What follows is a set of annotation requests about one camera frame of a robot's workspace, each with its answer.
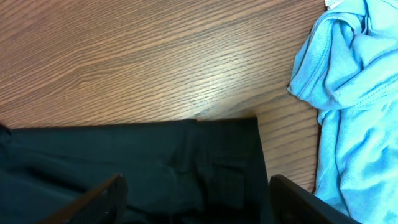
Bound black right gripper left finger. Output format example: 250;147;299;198
38;174;128;224

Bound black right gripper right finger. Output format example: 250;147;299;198
269;174;359;224

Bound black t-shirt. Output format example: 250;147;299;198
1;118;272;223

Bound light blue t-shirt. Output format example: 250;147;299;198
288;0;397;223

